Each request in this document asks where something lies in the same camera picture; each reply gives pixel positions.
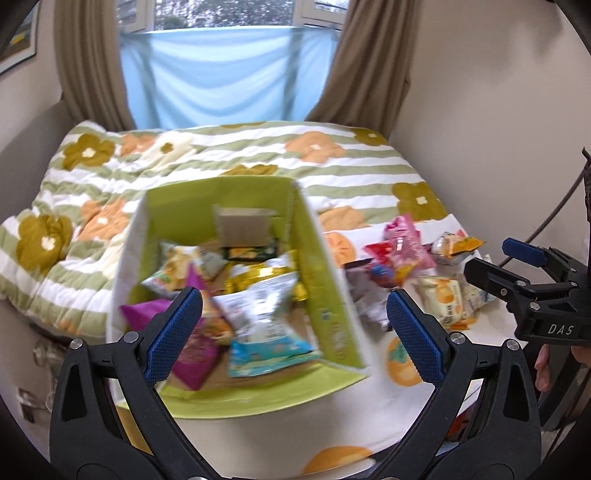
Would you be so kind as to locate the red orange packet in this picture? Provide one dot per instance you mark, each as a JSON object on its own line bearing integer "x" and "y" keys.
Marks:
{"x": 461, "y": 424}

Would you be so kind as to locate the white corn chip packet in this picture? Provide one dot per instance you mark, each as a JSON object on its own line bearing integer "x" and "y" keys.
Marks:
{"x": 263, "y": 323}

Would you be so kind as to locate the light blue cloth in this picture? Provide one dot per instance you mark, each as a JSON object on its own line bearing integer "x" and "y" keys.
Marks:
{"x": 221, "y": 78}

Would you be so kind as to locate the grey bed headboard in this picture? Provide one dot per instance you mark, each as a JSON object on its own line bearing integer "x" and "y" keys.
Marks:
{"x": 32, "y": 124}

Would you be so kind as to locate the dark green snack packet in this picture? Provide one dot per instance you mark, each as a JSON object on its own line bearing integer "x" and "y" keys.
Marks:
{"x": 247, "y": 253}

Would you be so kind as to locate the purple snack packet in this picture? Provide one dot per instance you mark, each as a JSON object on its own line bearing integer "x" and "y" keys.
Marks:
{"x": 198, "y": 355}

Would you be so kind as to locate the brown curtain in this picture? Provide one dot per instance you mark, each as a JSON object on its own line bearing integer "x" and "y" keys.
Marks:
{"x": 369, "y": 69}
{"x": 92, "y": 69}

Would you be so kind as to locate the silver patterned snack packet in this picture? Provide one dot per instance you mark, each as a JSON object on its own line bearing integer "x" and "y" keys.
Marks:
{"x": 369, "y": 300}

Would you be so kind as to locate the floral striped blanket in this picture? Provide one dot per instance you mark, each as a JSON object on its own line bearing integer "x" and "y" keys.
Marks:
{"x": 277, "y": 152}

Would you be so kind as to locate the yellow orange snack packet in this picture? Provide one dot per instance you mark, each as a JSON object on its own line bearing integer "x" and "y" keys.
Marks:
{"x": 457, "y": 244}

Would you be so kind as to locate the person's right hand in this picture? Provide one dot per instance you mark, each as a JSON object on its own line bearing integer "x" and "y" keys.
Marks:
{"x": 544, "y": 369}

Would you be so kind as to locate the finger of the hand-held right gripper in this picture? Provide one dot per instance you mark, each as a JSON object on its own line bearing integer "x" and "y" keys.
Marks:
{"x": 526, "y": 253}
{"x": 496, "y": 279}

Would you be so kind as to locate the pink snack packet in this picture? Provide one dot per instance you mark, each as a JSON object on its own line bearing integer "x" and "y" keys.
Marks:
{"x": 401, "y": 254}

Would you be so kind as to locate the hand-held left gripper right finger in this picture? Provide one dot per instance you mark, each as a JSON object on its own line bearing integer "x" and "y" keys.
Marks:
{"x": 415, "y": 337}

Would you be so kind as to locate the gold snack packet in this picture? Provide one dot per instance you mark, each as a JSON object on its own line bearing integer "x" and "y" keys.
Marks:
{"x": 258, "y": 277}

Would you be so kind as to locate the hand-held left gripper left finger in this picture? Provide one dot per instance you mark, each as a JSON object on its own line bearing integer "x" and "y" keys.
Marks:
{"x": 173, "y": 337}

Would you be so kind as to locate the orange green snack packet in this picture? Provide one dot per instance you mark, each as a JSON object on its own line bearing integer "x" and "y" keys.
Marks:
{"x": 173, "y": 270}

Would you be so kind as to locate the pale yellow chip packet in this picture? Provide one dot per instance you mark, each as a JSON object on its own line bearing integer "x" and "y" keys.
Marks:
{"x": 445, "y": 302}

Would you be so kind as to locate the framed wall picture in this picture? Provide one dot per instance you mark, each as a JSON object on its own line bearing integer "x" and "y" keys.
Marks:
{"x": 16, "y": 41}

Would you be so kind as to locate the white fruit-print tablecloth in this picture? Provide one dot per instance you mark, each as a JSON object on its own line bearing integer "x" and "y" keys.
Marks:
{"x": 323, "y": 438}

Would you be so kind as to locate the green cardboard box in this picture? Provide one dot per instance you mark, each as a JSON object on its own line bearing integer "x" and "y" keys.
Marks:
{"x": 323, "y": 304}

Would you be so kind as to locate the white blue snack packet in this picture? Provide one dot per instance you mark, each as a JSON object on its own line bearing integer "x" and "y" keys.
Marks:
{"x": 482, "y": 295}

